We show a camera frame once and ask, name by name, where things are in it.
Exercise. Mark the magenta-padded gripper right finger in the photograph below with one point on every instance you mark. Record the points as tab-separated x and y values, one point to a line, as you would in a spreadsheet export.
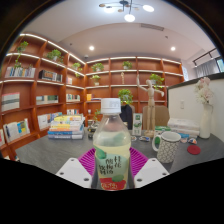
151	171

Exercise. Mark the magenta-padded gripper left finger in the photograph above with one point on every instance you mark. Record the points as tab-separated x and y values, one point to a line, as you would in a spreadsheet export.
74	171

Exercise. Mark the yellow drink bottle white cap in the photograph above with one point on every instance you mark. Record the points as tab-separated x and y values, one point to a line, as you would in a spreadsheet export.
112	153

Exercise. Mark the white patterned mug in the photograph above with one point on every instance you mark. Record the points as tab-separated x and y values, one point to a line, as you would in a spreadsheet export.
168	148

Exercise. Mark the colourful stack of books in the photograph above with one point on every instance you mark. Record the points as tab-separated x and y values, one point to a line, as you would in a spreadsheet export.
66	128

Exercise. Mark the small stack of books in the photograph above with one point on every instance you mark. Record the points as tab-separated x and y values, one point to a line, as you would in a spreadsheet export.
91	130

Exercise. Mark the flat round red coaster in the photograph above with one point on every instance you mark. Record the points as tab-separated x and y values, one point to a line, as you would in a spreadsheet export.
193	149

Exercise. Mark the green and white carton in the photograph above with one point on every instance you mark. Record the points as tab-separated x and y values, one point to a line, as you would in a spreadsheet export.
137	124

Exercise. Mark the stack of white books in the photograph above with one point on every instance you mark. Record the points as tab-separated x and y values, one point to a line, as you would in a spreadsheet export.
183	126

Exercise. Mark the tan upholstered chair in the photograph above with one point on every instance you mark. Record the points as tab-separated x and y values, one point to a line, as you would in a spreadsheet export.
161	116

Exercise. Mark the dark jacket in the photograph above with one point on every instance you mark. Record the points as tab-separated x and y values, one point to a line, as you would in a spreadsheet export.
126	116

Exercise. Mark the wooden artist mannequin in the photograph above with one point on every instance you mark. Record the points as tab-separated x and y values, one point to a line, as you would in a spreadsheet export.
150	103

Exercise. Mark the white jug vase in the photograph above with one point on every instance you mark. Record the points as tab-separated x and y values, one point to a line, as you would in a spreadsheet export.
205	121

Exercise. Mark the wooden bookshelf unit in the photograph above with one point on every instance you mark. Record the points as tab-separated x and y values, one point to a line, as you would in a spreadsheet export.
30	93

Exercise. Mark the grey curtain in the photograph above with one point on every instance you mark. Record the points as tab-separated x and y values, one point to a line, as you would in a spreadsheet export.
206	68

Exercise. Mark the recessed ceiling light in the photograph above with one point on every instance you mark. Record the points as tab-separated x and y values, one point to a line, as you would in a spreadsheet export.
91	48
173	48

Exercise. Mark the ceiling air vent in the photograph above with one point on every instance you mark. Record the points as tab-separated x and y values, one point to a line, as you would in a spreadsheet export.
152	27

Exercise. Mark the ceiling chandelier with round lamps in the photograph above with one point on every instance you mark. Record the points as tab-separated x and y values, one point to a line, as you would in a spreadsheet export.
129	17

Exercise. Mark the black ceiling track rail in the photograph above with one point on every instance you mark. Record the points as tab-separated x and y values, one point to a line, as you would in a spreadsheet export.
205	56

